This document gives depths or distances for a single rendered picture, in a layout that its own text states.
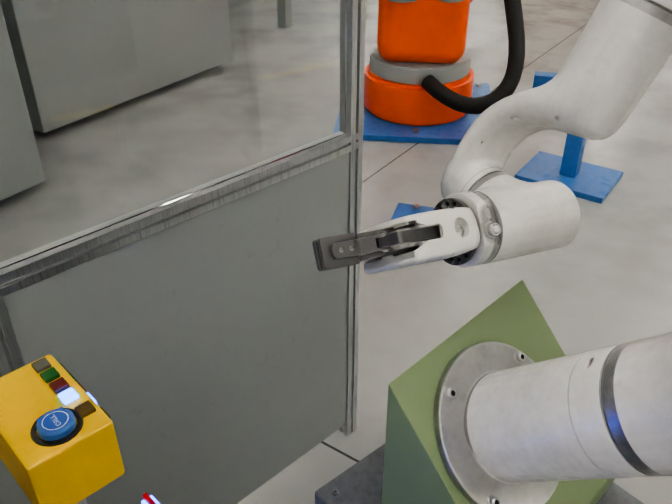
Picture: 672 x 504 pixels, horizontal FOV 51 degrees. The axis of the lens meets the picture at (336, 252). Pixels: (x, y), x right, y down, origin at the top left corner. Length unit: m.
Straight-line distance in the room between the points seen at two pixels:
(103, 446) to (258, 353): 0.92
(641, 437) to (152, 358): 1.09
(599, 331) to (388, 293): 0.80
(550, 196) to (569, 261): 2.29
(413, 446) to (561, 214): 0.31
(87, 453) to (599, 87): 0.67
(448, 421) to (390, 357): 1.74
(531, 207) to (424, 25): 3.27
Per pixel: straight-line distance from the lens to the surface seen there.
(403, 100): 4.11
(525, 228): 0.80
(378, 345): 2.54
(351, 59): 1.57
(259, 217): 1.52
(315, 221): 1.65
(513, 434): 0.73
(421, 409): 0.76
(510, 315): 0.87
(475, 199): 0.77
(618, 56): 0.77
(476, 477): 0.78
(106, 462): 0.87
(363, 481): 0.93
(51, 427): 0.84
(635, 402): 0.64
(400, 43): 4.07
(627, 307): 2.93
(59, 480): 0.85
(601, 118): 0.78
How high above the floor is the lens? 1.66
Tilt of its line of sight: 33 degrees down
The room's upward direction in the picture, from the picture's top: straight up
